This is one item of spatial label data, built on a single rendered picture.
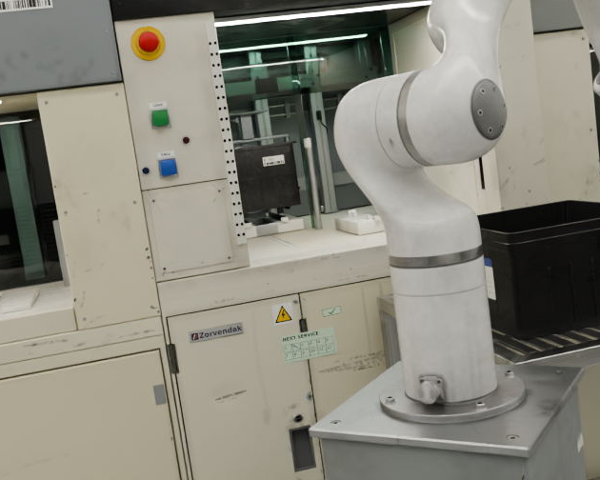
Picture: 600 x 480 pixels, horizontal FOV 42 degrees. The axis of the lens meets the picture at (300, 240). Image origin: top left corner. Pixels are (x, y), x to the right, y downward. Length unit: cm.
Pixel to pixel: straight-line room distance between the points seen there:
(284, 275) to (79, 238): 43
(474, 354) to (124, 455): 93
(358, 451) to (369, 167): 36
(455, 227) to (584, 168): 100
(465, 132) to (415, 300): 22
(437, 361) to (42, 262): 131
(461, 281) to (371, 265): 77
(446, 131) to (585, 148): 105
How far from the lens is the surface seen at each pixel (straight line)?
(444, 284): 97
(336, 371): 175
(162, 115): 162
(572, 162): 193
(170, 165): 162
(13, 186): 209
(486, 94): 94
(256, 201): 218
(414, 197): 100
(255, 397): 173
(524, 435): 94
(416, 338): 100
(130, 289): 165
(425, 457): 97
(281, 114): 258
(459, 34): 100
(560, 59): 193
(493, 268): 133
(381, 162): 100
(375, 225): 194
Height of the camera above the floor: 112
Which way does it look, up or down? 7 degrees down
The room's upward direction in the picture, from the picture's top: 8 degrees counter-clockwise
